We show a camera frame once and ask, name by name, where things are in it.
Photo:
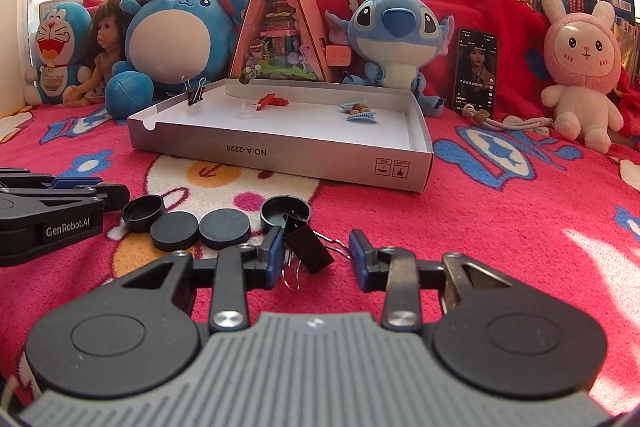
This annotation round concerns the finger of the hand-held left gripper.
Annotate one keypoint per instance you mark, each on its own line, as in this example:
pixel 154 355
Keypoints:
pixel 75 181
pixel 75 199

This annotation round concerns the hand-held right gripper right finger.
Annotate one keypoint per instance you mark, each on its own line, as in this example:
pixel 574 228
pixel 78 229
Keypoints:
pixel 359 257

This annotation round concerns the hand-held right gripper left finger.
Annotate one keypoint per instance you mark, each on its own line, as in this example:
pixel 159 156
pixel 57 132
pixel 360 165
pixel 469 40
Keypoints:
pixel 272 257

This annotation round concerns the large black binder clip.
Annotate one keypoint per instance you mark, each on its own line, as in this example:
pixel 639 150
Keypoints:
pixel 307 247

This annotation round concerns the white cardboard box tray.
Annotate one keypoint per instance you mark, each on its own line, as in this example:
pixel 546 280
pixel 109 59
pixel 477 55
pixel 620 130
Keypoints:
pixel 300 157

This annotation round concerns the blue hair clip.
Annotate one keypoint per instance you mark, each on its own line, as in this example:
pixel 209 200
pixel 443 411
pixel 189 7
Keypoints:
pixel 361 118
pixel 350 107

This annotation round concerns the brown walnut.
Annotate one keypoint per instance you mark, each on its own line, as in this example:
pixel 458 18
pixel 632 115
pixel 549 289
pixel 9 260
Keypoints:
pixel 358 109

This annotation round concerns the clear plastic cap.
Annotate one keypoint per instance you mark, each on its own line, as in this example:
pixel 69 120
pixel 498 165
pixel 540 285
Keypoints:
pixel 245 109

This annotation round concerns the black open round cap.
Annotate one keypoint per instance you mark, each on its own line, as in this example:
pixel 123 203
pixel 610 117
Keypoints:
pixel 280 207
pixel 143 212

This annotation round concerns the black flat round lid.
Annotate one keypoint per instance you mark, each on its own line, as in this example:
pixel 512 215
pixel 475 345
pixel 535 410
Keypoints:
pixel 225 229
pixel 174 232

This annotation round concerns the blue robot cat plush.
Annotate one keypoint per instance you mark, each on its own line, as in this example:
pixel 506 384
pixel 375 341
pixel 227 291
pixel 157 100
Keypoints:
pixel 57 42

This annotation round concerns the small black binder clip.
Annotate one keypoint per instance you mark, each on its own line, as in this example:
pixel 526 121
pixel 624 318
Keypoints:
pixel 195 96

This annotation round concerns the brown-haired baby doll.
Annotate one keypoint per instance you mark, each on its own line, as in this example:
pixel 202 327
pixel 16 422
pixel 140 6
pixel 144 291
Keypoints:
pixel 107 37

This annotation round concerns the round blue mouse plush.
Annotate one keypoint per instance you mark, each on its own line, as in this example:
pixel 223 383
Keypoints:
pixel 170 42

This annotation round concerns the black smartphone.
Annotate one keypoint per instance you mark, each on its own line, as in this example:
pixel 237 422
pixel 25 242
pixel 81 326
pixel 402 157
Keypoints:
pixel 475 72

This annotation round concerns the triangular pink miniature house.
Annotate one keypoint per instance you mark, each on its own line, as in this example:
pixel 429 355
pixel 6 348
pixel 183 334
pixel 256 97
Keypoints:
pixel 280 37

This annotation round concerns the blue alien plush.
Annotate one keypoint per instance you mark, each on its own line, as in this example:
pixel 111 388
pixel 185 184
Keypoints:
pixel 392 27

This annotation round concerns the pink bunny plush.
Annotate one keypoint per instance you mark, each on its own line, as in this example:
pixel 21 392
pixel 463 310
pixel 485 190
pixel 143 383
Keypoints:
pixel 582 57

